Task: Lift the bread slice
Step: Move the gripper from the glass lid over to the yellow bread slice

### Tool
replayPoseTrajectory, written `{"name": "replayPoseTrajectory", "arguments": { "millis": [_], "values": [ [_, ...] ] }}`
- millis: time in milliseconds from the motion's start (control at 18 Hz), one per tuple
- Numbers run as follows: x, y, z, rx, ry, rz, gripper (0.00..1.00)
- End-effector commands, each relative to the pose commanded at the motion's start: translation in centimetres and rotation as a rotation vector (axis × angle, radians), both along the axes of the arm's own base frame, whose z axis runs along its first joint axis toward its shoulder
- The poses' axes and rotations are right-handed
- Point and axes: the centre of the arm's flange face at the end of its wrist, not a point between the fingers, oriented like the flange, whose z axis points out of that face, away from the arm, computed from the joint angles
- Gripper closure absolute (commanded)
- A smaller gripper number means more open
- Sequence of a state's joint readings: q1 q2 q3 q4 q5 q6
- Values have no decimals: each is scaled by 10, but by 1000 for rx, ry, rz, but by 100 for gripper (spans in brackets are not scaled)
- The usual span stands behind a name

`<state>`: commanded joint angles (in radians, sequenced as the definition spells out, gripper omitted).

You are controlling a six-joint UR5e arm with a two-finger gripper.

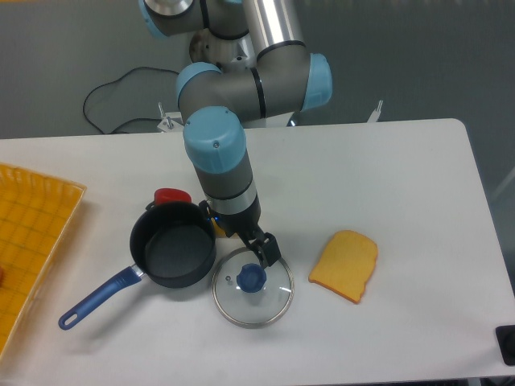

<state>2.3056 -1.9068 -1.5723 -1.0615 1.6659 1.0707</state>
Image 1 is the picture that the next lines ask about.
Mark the black device at table edge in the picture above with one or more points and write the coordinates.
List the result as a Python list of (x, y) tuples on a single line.
[(506, 340)]

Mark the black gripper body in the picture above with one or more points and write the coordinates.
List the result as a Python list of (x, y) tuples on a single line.
[(244, 224)]

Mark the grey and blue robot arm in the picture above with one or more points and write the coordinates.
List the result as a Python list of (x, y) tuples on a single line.
[(278, 75)]

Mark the red toy object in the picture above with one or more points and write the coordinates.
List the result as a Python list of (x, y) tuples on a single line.
[(167, 195)]

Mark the glass lid with blue knob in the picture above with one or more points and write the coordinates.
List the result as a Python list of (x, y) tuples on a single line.
[(248, 295)]

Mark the black saucepan with blue handle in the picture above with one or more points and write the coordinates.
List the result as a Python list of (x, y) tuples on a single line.
[(174, 244)]

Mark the orange toy bread slice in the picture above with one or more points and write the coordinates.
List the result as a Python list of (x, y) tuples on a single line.
[(346, 264)]

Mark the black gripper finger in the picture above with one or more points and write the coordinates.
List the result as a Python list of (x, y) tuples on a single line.
[(268, 250), (255, 246)]

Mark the yellow woven tray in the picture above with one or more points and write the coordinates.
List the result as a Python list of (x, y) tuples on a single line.
[(36, 210)]

